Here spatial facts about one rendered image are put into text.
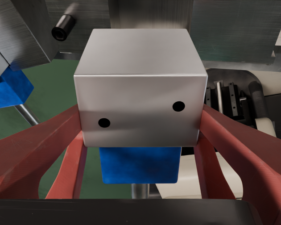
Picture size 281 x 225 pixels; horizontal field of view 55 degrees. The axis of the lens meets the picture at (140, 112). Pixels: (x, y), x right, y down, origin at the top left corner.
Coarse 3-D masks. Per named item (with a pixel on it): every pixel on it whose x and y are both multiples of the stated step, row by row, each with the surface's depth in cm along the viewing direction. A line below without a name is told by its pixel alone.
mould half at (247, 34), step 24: (48, 0) 18; (72, 0) 17; (96, 0) 17; (216, 0) 16; (240, 0) 16; (264, 0) 16; (96, 24) 18; (192, 24) 17; (216, 24) 17; (240, 24) 17; (264, 24) 17; (72, 48) 20; (216, 48) 18; (240, 48) 18; (264, 48) 18
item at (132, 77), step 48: (96, 48) 12; (144, 48) 12; (192, 48) 12; (96, 96) 10; (144, 96) 10; (192, 96) 10; (96, 144) 12; (144, 144) 12; (192, 144) 12; (144, 192) 17
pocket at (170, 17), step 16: (112, 0) 18; (128, 0) 20; (144, 0) 19; (160, 0) 19; (176, 0) 19; (192, 0) 18; (112, 16) 18; (128, 16) 20; (144, 16) 20; (160, 16) 20; (176, 16) 20
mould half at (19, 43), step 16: (0, 0) 22; (16, 0) 22; (32, 0) 24; (0, 16) 23; (16, 16) 23; (32, 16) 24; (48, 16) 26; (0, 32) 24; (16, 32) 24; (32, 32) 24; (48, 32) 26; (0, 48) 25; (16, 48) 25; (32, 48) 25; (48, 48) 26; (16, 64) 26; (32, 64) 26
